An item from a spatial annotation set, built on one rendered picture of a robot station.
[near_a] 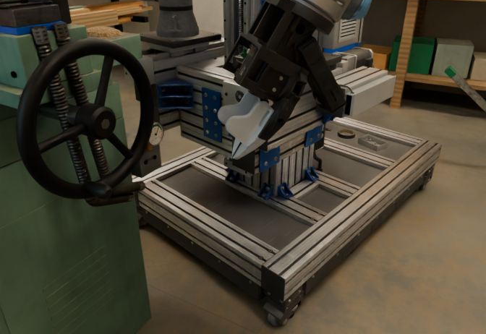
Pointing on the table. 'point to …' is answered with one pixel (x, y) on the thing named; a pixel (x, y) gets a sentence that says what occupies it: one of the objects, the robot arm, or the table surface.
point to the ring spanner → (25, 4)
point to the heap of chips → (103, 32)
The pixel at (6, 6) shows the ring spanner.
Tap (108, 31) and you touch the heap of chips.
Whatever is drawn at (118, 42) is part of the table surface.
